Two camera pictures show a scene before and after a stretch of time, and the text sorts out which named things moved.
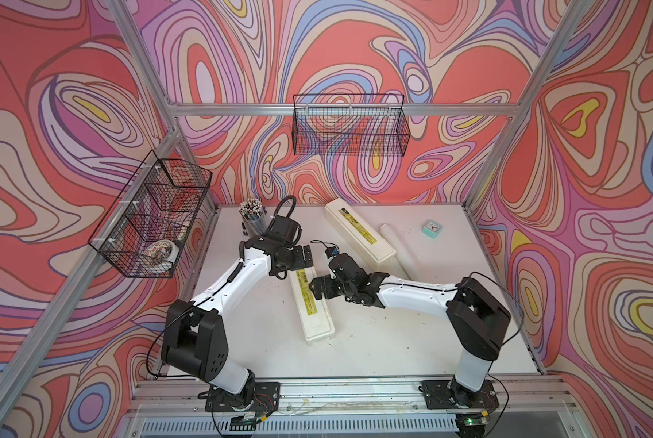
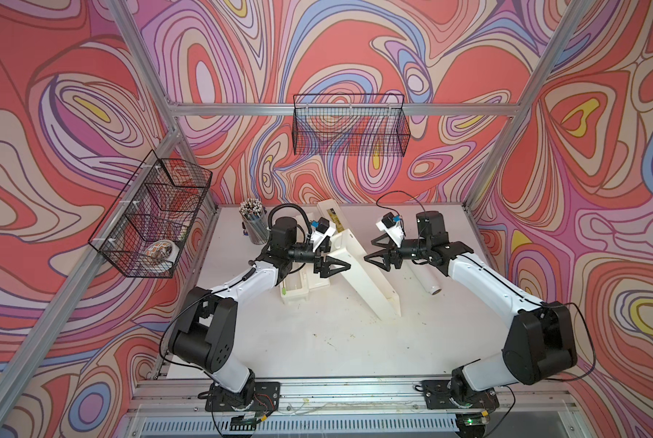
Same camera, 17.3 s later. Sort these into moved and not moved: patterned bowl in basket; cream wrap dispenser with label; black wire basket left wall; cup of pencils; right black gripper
Moved: cream wrap dispenser with label; right black gripper
Not moved: black wire basket left wall; cup of pencils; patterned bowl in basket
